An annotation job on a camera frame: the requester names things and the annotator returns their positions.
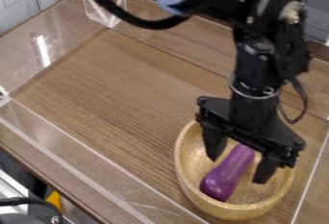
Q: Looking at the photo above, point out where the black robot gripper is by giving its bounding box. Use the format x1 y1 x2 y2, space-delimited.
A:
196 82 308 185

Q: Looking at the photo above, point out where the purple toy eggplant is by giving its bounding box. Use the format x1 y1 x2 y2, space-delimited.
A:
200 144 255 202

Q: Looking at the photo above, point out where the brown wooden bowl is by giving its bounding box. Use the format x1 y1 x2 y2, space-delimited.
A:
176 121 295 221

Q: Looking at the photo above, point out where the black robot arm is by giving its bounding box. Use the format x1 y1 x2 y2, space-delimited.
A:
94 0 312 184

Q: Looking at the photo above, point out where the yellow object under table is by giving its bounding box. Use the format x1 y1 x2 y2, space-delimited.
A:
47 191 63 211

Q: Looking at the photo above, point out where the clear acrylic tray wall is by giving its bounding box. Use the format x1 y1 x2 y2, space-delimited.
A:
0 0 329 224

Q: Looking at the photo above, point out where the black cable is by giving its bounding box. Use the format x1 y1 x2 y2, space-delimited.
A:
0 198 62 224

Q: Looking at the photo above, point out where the clear acrylic corner bracket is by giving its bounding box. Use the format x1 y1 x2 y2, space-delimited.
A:
82 0 122 29

